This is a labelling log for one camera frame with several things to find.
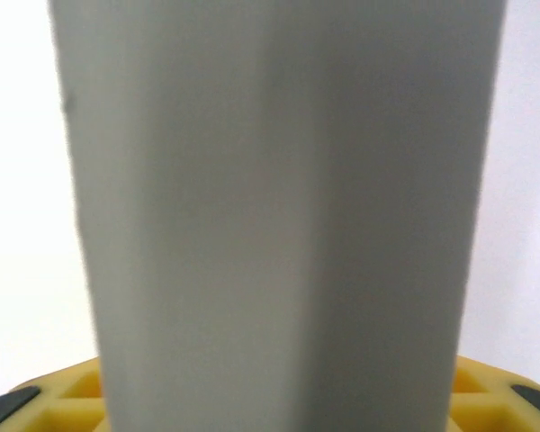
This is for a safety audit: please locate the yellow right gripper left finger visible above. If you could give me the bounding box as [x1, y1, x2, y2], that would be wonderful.
[0, 356, 110, 432]

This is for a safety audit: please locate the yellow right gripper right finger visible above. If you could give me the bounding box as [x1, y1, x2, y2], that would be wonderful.
[445, 354, 540, 432]

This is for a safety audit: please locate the grey cardboard paper box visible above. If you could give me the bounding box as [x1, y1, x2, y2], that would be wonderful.
[46, 0, 510, 432]

